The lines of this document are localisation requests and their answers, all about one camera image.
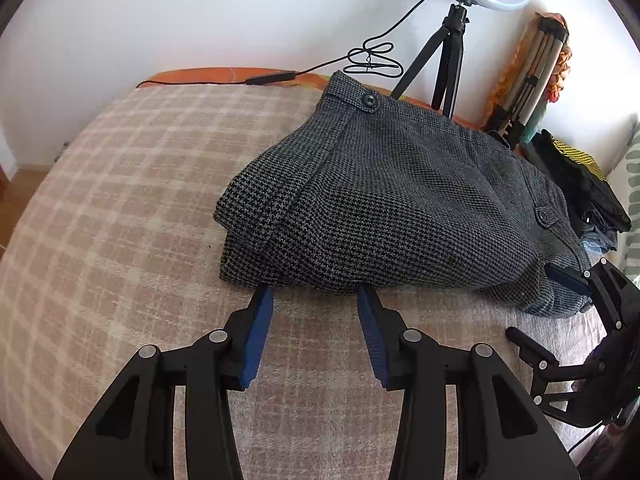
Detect grey houndstooth pants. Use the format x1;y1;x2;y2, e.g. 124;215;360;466
213;70;597;319

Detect white pillow with green pattern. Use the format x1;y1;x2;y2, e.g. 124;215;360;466
604;117;640;291

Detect black tripod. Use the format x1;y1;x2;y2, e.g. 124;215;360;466
389;0;472;120

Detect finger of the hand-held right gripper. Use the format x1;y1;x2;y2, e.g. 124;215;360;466
506;326;598;423
546;257;640;335

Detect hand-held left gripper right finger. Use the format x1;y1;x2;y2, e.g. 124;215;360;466
356;285;581;480

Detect orange bed sheet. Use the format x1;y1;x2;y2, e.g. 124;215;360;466
136;66;481;132

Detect pile of dark clothes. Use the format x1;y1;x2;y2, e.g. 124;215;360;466
520;129;633;237

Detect beige plaid blanket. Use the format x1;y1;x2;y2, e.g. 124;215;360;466
0;81;608;480

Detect black ring light cable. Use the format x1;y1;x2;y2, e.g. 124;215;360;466
145;0;478;87

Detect blue folded cloth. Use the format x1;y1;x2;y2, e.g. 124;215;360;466
579;222;621;256

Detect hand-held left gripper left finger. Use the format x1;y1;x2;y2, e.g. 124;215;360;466
52;285;276;480

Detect folded silver stand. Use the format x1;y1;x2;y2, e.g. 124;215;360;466
492;17;570;148

